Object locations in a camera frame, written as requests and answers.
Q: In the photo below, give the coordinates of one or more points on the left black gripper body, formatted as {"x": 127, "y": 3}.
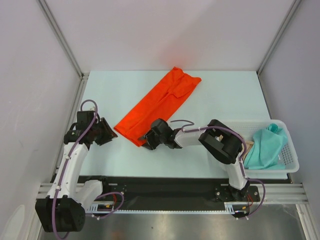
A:
{"x": 95, "y": 128}

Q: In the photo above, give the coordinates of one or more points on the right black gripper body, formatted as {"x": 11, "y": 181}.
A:
{"x": 154, "y": 139}

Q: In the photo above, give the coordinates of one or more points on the orange t-shirt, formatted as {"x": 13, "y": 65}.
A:
{"x": 161, "y": 102}

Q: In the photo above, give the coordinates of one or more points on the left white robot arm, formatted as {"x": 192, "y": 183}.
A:
{"x": 63, "y": 209}

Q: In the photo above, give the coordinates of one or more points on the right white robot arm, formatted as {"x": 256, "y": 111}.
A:
{"x": 224, "y": 144}

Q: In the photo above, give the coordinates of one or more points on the white plastic basket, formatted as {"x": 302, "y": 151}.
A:
{"x": 288, "y": 155}

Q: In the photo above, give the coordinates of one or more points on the beige t-shirt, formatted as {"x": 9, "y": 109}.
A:
{"x": 249, "y": 145}

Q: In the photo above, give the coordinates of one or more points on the teal t-shirt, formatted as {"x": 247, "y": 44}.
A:
{"x": 267, "y": 145}

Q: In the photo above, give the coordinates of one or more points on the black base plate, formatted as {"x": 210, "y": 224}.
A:
{"x": 171, "y": 194}

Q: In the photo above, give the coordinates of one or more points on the left aluminium frame post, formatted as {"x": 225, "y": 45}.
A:
{"x": 54, "y": 25}

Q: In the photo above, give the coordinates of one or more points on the aluminium frame post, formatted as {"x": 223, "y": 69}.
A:
{"x": 54, "y": 25}
{"x": 290, "y": 15}

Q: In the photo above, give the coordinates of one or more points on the right aluminium frame post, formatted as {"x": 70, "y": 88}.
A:
{"x": 290, "y": 15}

